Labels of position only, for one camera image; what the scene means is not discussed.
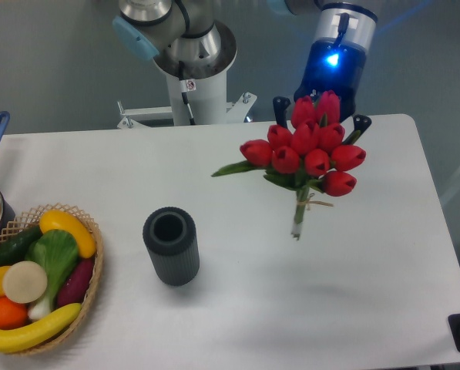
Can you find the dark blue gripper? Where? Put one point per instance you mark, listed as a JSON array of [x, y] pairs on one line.
[[330, 68]]

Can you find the red tulip bouquet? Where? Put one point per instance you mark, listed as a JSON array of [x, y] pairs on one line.
[[306, 157]]

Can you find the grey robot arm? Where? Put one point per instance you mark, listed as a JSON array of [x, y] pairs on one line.
[[194, 51]]

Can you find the dark grey ribbed vase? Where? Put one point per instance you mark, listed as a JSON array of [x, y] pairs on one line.
[[169, 234]]

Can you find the green bok choy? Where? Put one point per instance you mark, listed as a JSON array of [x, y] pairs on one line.
[[56, 251]]

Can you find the purple sweet potato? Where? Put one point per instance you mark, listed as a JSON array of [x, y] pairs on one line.
[[75, 288]]

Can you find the woven wicker basket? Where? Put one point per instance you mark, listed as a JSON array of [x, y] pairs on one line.
[[31, 218]]

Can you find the dark green cucumber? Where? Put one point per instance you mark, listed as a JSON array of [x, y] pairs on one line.
[[16, 247]]

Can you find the beige round disc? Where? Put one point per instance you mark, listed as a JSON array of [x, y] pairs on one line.
[[24, 282]]

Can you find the orange fruit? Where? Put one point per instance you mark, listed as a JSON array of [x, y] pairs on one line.
[[12, 315]]

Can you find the long yellow banana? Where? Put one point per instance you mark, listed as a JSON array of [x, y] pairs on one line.
[[26, 337]]

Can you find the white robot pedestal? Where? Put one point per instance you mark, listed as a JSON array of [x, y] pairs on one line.
[[192, 102]]

